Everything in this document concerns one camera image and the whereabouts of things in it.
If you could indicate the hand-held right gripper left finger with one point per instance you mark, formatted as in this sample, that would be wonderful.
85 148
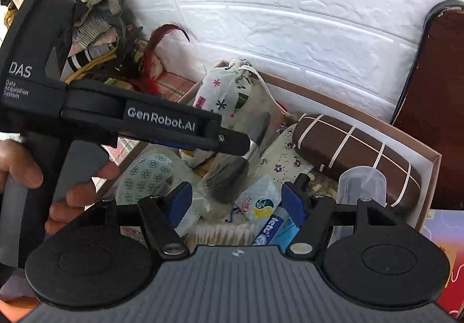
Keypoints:
183 198

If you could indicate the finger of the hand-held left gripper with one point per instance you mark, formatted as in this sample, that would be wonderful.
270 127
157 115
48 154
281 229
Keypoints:
232 141

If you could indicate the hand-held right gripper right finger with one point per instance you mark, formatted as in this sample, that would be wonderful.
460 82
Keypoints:
291 200

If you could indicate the black makeup brush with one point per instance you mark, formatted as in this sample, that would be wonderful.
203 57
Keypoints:
232 175

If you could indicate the brown cardboard box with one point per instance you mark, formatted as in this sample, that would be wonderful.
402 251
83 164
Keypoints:
402 143

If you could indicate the person's left hand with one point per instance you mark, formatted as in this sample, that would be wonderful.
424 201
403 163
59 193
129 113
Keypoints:
21 163

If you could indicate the clear plastic packet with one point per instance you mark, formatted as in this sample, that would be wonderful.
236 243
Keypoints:
207 207

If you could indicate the small white sachet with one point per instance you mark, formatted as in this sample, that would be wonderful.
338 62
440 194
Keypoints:
259 203

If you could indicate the blue toothpaste tube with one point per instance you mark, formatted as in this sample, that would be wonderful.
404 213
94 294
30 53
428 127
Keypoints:
275 229

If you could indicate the green patterned cloth pouch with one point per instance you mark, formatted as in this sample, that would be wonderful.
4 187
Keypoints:
152 170

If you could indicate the purple flowered cloth pouch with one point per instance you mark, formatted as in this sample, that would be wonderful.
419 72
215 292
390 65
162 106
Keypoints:
282 156

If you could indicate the pack of cotton swabs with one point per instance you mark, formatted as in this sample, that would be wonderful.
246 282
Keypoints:
224 235

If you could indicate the pile of clothes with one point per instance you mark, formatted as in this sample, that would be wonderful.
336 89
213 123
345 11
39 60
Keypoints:
94 18

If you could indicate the brown striped glasses case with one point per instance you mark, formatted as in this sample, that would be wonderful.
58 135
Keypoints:
344 149

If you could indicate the pink checked cloth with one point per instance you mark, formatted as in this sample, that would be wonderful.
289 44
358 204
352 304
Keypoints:
177 86

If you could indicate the red feather duster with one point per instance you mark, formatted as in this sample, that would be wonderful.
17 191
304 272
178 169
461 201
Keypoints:
152 47

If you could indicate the colourful printed book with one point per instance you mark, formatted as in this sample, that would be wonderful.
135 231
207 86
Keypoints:
449 236

